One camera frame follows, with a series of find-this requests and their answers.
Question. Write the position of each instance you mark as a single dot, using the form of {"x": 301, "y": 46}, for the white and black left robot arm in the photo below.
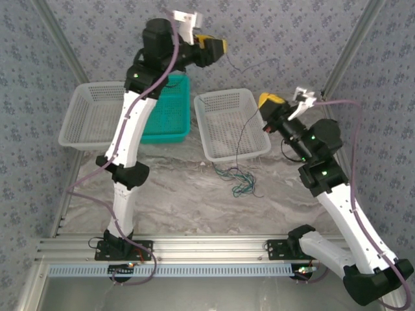
{"x": 129, "y": 129}

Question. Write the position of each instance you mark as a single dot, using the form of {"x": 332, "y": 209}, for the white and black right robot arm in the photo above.
{"x": 340, "y": 210}

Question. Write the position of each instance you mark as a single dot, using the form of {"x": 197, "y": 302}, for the white perforated plastic basket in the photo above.
{"x": 227, "y": 129}
{"x": 87, "y": 113}

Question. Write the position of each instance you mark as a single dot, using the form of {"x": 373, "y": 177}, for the teal perforated plastic basket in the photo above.
{"x": 168, "y": 113}

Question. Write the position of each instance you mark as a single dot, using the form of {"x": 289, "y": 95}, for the small controller board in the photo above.
{"x": 121, "y": 270}
{"x": 304, "y": 270}

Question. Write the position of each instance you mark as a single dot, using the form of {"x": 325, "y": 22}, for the aluminium frame post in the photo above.
{"x": 61, "y": 42}
{"x": 353, "y": 45}

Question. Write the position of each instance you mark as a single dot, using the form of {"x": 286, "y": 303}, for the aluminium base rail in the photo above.
{"x": 210, "y": 247}

